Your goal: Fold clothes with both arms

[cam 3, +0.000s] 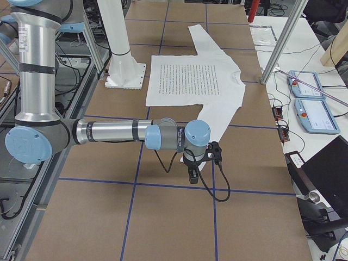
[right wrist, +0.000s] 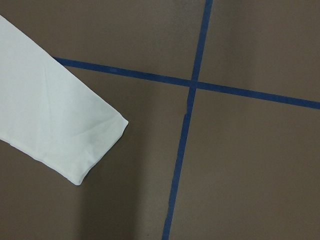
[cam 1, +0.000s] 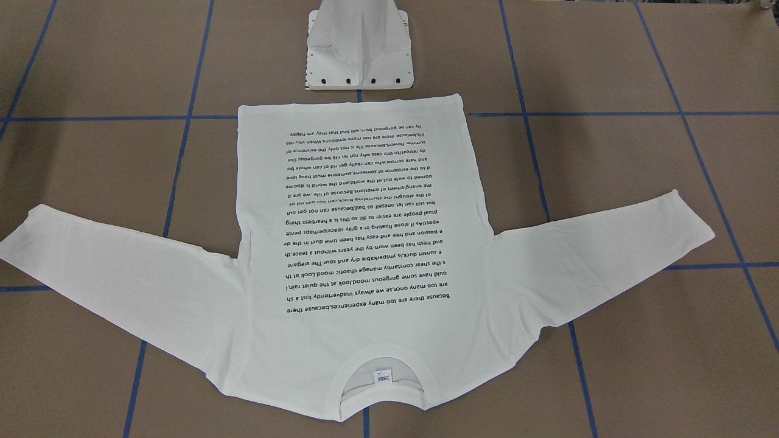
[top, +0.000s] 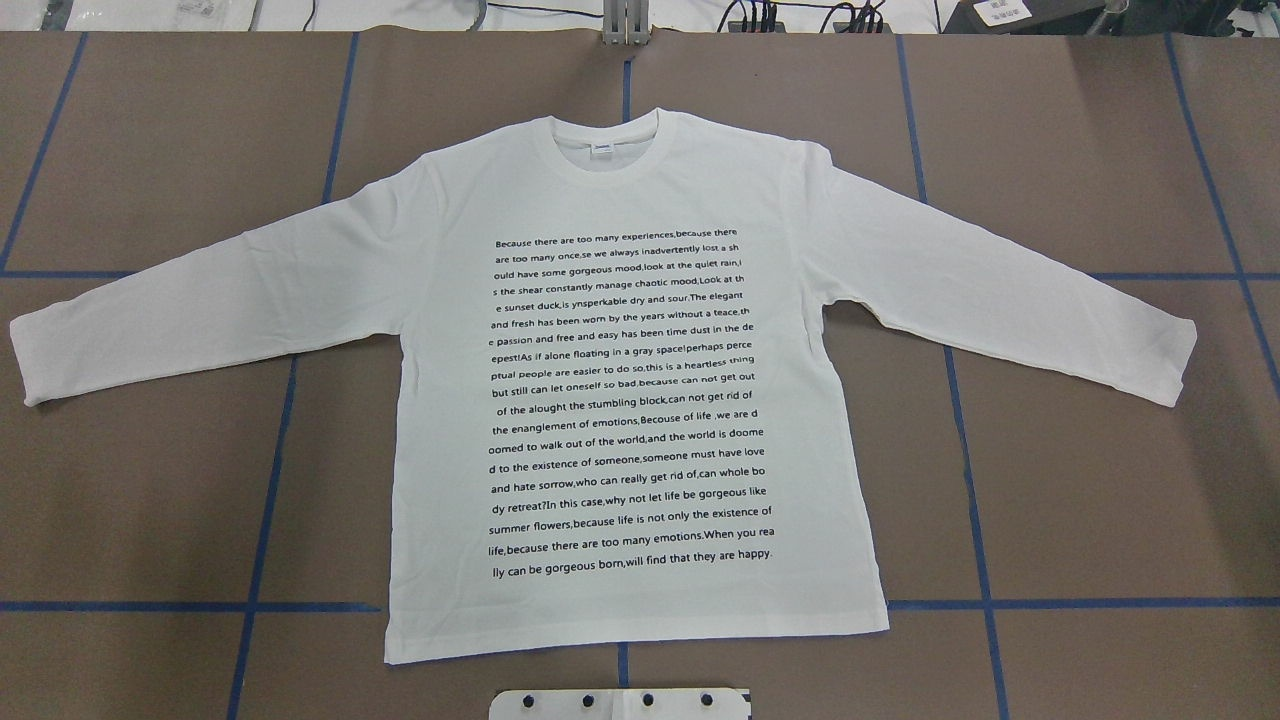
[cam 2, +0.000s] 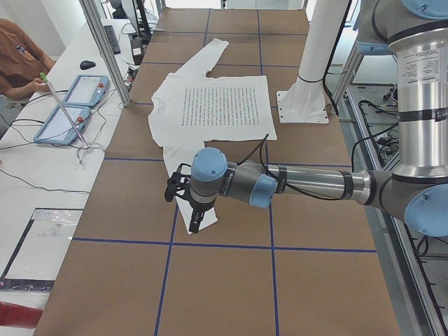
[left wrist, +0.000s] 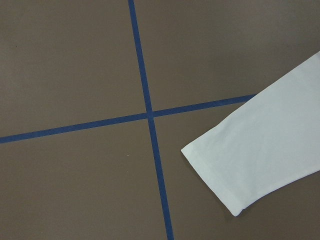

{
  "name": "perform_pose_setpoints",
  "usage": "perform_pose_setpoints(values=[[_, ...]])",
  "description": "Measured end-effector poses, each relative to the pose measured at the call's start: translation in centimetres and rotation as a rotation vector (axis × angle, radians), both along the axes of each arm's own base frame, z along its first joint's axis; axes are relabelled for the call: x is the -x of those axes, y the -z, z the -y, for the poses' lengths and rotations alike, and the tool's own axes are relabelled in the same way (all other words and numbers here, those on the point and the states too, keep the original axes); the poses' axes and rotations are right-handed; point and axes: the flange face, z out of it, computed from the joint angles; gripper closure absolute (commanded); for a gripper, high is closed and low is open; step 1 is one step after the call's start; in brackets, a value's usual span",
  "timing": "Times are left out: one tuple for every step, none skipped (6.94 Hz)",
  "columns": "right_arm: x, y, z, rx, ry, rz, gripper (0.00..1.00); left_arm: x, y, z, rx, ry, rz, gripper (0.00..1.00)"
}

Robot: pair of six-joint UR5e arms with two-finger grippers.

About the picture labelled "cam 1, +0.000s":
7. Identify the white long-sleeve printed shirt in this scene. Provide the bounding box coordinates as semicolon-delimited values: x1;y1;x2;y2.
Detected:
2;94;713;422

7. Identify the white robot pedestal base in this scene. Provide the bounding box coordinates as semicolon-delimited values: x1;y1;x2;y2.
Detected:
306;1;414;91

